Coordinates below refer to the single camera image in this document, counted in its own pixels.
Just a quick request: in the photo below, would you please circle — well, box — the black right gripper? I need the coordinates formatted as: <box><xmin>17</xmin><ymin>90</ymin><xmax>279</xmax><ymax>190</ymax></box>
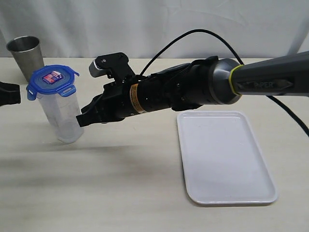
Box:
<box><xmin>76</xmin><ymin>84</ymin><xmax>138</xmax><ymax>127</ymax></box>

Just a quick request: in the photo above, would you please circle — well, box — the tall translucent plastic container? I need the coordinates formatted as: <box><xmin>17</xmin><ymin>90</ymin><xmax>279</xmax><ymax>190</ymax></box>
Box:
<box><xmin>37</xmin><ymin>85</ymin><xmax>84</xmax><ymax>144</ymax></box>

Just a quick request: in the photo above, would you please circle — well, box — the blue plastic snap lid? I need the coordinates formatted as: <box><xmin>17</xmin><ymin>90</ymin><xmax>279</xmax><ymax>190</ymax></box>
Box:
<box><xmin>26</xmin><ymin>65</ymin><xmax>80</xmax><ymax>101</ymax></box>

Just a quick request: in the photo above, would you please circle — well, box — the stainless steel cup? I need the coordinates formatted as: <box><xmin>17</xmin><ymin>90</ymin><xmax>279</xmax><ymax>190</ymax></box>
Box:
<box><xmin>6</xmin><ymin>36</ymin><xmax>45</xmax><ymax>82</ymax></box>

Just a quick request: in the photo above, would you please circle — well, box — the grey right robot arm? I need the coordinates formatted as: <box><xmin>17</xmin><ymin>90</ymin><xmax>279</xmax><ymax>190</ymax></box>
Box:
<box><xmin>77</xmin><ymin>52</ymin><xmax>309</xmax><ymax>127</ymax></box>

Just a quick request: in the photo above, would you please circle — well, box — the white backdrop curtain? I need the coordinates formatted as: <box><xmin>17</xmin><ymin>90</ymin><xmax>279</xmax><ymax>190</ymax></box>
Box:
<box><xmin>0</xmin><ymin>0</ymin><xmax>309</xmax><ymax>58</ymax></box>

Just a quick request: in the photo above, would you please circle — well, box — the white rectangular tray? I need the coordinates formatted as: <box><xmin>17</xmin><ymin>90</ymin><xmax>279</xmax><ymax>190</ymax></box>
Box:
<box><xmin>177</xmin><ymin>111</ymin><xmax>278</xmax><ymax>206</ymax></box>

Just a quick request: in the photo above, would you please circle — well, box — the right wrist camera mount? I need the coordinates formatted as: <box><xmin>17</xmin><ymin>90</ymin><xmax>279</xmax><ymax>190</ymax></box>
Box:
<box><xmin>88</xmin><ymin>52</ymin><xmax>136</xmax><ymax>85</ymax></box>

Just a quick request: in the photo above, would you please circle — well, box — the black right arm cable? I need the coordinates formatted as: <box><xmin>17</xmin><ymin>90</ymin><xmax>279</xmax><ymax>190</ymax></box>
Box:
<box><xmin>141</xmin><ymin>29</ymin><xmax>309</xmax><ymax>137</ymax></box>

